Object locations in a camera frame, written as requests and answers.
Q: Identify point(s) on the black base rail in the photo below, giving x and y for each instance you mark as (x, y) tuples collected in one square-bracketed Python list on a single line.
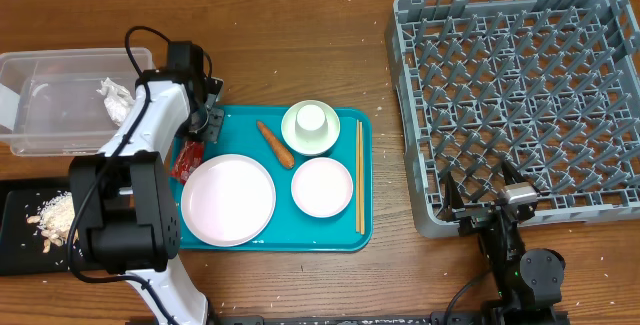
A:
[(340, 320)]

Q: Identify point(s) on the red snack wrapper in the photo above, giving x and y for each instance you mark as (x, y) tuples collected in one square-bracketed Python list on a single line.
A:
[(189, 158)]

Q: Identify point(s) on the white upside-down cup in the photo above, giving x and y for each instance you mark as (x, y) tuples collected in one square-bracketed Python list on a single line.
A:
[(310, 118)]

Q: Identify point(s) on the rice and nut leftovers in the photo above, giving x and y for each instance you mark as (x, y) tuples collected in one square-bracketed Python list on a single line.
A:
[(53, 221)]

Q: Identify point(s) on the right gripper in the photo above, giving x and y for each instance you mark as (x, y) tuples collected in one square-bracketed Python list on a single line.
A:
[(473, 217)]

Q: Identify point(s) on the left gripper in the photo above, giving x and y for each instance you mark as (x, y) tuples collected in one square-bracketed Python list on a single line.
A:
[(209, 132)]

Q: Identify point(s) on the white napkin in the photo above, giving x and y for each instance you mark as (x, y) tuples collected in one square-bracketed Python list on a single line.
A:
[(118, 100)]

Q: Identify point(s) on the small white plate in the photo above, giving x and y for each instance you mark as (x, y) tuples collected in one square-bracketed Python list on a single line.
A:
[(322, 187)]

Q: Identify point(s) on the orange carrot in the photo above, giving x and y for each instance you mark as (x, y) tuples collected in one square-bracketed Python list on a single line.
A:
[(283, 155)]

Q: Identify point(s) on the right wooden chopstick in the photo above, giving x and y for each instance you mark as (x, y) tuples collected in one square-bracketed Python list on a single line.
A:
[(361, 221)]

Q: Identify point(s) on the black waste tray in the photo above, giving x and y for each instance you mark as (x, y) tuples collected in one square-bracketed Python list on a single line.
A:
[(21, 247)]

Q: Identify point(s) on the teal plastic serving tray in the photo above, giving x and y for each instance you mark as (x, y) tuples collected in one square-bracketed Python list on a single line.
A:
[(290, 229)]

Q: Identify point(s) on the pale green bowl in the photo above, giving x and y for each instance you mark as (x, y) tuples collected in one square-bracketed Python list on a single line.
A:
[(310, 144)]

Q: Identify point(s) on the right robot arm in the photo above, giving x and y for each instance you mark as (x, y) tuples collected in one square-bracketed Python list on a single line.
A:
[(528, 281)]

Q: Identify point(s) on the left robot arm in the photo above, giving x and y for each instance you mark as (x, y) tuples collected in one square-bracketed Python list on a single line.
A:
[(127, 226)]

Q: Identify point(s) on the clear plastic waste bin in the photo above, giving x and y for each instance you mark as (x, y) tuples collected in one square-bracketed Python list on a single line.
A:
[(51, 103)]

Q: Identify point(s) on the grey dishwasher rack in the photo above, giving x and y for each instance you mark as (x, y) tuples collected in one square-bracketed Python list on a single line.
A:
[(551, 86)]

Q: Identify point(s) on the large white plate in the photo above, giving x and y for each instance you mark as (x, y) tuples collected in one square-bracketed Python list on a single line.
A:
[(228, 200)]

